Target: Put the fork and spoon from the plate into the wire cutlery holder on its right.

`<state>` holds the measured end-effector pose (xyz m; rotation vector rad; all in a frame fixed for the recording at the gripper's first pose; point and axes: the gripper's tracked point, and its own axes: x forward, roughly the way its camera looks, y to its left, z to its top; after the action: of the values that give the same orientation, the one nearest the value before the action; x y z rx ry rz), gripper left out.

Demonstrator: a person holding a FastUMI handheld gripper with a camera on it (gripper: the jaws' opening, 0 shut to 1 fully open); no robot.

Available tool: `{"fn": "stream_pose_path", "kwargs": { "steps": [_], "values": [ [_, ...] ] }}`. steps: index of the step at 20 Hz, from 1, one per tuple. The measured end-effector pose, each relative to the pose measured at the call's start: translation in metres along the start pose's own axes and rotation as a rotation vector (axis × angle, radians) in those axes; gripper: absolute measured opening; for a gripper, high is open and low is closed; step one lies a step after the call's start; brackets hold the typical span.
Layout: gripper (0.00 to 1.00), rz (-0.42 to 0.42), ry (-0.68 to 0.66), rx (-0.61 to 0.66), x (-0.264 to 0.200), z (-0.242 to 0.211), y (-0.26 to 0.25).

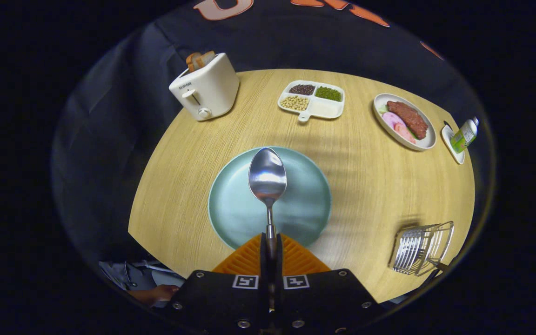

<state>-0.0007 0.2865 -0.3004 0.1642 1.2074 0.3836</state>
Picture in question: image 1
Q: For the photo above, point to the green and silver drink bottle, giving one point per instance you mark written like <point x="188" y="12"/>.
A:
<point x="464" y="135"/>

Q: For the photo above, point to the pile of green mung beans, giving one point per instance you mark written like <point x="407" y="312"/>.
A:
<point x="328" y="93"/>

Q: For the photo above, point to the pale pink ham slice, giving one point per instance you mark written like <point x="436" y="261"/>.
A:
<point x="391" y="120"/>

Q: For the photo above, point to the pile of yellow soybeans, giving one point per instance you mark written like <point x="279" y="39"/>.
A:
<point x="294" y="103"/>

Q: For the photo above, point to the white toaster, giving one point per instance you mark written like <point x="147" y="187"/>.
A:
<point x="212" y="93"/>

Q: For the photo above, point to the green lettuce leaf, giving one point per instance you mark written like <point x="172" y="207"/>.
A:
<point x="382" y="109"/>

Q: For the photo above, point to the white square saucer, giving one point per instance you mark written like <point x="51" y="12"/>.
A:
<point x="449" y="139"/>

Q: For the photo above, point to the reddish ham slice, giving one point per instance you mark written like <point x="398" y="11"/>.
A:
<point x="405" y="134"/>

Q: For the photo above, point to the round grey dinner plate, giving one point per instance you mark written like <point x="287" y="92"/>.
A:
<point x="428" y="139"/>

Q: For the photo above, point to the white divided dish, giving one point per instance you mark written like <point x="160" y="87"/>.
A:
<point x="326" y="109"/>

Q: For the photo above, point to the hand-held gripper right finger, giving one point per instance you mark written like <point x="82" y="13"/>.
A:
<point x="328" y="298"/>

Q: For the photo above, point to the pile of dark red beans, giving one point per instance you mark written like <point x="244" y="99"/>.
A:
<point x="302" y="89"/>

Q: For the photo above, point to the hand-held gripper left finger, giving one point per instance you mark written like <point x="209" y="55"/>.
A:
<point x="217" y="298"/>

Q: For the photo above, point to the person's grey clothing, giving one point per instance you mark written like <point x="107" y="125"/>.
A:
<point x="142" y="277"/>

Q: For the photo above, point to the brown grilled steak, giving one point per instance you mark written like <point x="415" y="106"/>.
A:
<point x="407" y="118"/>

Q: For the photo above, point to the light blue round plate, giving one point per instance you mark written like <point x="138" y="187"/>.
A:
<point x="231" y="204"/>

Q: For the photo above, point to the brown toast slice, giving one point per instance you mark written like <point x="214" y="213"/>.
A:
<point x="193" y="61"/>
<point x="207" y="58"/>

